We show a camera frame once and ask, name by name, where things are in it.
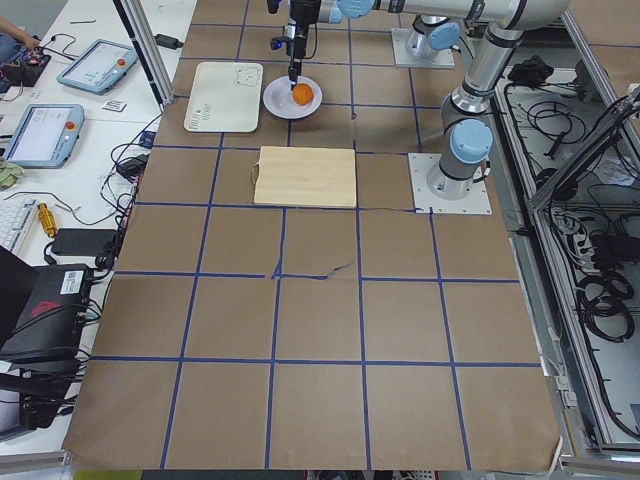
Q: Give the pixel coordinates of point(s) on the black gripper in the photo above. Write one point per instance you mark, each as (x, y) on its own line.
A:
(301, 30)

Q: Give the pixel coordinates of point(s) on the orange fruit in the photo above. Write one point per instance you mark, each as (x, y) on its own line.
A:
(302, 94)

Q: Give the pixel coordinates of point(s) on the white round plate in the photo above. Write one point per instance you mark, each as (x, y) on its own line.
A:
(286, 101)

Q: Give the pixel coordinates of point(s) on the cream bear tray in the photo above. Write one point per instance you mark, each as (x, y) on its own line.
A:
(225, 98)

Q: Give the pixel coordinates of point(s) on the bamboo cutting board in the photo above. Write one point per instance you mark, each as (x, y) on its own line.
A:
(306, 177)

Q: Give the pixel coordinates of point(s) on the black adapter on table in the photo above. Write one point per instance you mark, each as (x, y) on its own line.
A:
(168, 42)

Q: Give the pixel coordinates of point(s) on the small printed card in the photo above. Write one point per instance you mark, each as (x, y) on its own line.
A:
(114, 105)

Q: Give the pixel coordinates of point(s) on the black power adapter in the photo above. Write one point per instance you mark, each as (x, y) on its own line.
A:
(132, 166)

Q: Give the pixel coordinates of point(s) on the blue teach pendant far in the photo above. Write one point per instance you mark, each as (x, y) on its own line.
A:
(100, 67)

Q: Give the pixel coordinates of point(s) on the blue teach pendant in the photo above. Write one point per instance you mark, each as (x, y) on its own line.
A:
(100, 67)
(46, 135)

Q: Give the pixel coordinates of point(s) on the blue teach pendant near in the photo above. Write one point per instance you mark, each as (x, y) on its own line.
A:
(46, 135)

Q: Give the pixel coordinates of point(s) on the black power brick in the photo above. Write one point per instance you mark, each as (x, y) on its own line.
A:
(82, 242)

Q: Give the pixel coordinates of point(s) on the gold cylindrical connector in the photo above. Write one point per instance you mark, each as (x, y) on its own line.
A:
(47, 220)

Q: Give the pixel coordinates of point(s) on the white keyboard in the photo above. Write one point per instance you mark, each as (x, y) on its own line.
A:
(17, 216)

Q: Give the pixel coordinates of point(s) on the black mini computer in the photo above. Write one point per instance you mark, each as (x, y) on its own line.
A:
(50, 326)

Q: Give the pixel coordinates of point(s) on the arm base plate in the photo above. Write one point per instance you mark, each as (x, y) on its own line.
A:
(434, 192)
(415, 50)

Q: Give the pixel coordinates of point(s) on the aluminium frame post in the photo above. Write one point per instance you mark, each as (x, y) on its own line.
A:
(134, 20)

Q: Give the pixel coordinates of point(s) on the aluminium side frame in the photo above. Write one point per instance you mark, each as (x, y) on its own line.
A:
(571, 152)

